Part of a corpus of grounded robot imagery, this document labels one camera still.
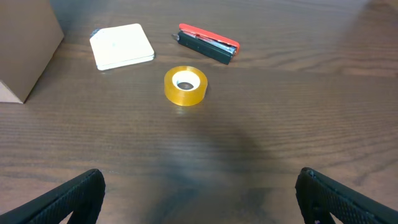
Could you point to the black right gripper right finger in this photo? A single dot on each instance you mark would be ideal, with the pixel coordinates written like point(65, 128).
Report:
point(322, 200)

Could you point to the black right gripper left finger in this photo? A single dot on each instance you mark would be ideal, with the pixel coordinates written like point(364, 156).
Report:
point(80, 199)

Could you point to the yellow clear tape roll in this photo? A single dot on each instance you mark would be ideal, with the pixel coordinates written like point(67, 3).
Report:
point(185, 85)

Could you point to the yellow sticky note pad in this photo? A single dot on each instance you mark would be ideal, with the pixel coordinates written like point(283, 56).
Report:
point(120, 46)

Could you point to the red black stapler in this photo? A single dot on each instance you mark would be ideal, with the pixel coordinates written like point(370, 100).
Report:
point(212, 45)

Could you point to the brown cardboard box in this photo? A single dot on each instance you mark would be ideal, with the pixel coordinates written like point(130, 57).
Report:
point(30, 35)

